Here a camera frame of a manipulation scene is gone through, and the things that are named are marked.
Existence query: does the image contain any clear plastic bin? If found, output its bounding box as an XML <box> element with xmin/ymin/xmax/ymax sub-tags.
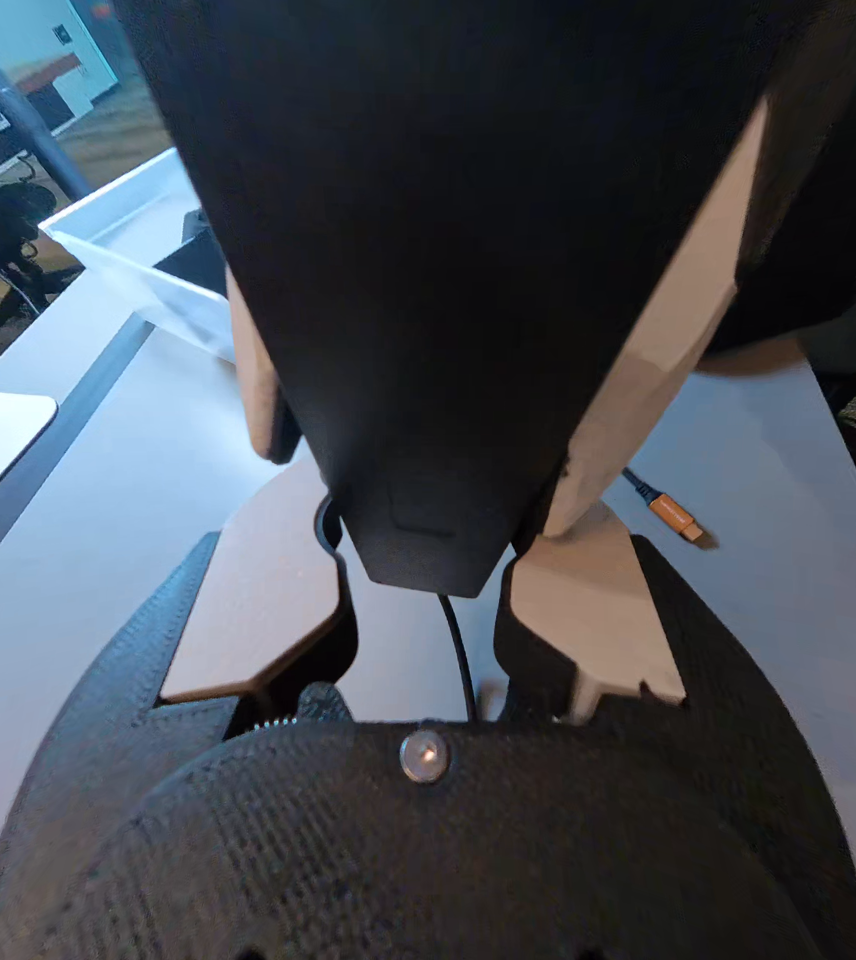
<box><xmin>38</xmin><ymin>146</ymin><xmax>237</xmax><ymax>366</ymax></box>

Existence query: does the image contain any black office chair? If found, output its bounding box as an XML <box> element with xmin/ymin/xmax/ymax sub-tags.
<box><xmin>0</xmin><ymin>182</ymin><xmax>61</xmax><ymax>357</ymax></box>

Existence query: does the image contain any grey metal pole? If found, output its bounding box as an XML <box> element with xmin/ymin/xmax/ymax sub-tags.
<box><xmin>0</xmin><ymin>0</ymin><xmax>91</xmax><ymax>200</ymax></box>

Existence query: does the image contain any black wrist rest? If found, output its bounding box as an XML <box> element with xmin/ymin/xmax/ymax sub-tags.
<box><xmin>698</xmin><ymin>0</ymin><xmax>856</xmax><ymax>357</ymax></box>

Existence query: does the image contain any black bin divider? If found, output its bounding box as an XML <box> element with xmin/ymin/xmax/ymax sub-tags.
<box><xmin>152</xmin><ymin>208</ymin><xmax>232</xmax><ymax>299</ymax></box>

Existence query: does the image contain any black usb hub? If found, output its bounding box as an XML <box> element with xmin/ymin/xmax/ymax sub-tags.
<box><xmin>119</xmin><ymin>0</ymin><xmax>774</xmax><ymax>600</ymax></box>

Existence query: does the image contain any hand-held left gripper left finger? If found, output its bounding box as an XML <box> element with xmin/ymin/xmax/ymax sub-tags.
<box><xmin>160</xmin><ymin>459</ymin><xmax>359</xmax><ymax>704</ymax></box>

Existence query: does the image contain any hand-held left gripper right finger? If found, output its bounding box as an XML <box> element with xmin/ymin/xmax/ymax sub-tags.
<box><xmin>494</xmin><ymin>498</ymin><xmax>690</xmax><ymax>727</ymax></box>

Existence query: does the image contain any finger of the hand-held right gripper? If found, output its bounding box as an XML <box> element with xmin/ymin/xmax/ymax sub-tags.
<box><xmin>542</xmin><ymin>97</ymin><xmax>772</xmax><ymax>539</ymax></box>
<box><xmin>227</xmin><ymin>262</ymin><xmax>303</xmax><ymax>466</ymax></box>

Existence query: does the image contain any orange plug usb cable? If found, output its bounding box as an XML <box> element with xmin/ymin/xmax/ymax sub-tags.
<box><xmin>621</xmin><ymin>465</ymin><xmax>705</xmax><ymax>544</ymax></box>

